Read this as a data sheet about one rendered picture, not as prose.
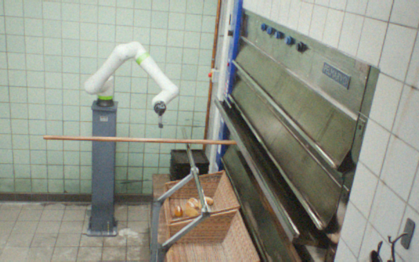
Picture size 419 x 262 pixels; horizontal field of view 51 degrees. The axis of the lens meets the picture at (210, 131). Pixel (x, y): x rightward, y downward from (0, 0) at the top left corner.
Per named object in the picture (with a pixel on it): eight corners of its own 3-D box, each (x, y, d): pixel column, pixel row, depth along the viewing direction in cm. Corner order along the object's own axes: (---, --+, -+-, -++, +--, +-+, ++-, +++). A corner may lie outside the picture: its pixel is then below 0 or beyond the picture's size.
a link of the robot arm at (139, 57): (120, 50, 335) (129, 39, 329) (129, 48, 346) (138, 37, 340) (136, 68, 334) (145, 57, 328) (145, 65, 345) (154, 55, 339)
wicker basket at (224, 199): (221, 199, 360) (225, 169, 350) (237, 240, 308) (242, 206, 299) (162, 199, 351) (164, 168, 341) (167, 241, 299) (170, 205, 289)
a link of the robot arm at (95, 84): (77, 86, 340) (116, 41, 314) (91, 82, 355) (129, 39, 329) (88, 100, 340) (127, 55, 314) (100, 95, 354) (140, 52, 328)
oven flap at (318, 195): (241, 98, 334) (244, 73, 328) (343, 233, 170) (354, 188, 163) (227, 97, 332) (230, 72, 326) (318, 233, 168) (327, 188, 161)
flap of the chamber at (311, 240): (213, 102, 332) (237, 108, 337) (291, 242, 167) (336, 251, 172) (214, 98, 331) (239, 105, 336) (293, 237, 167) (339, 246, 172)
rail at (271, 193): (214, 98, 331) (217, 99, 332) (293, 237, 167) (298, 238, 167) (215, 96, 331) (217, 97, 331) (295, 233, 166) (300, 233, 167)
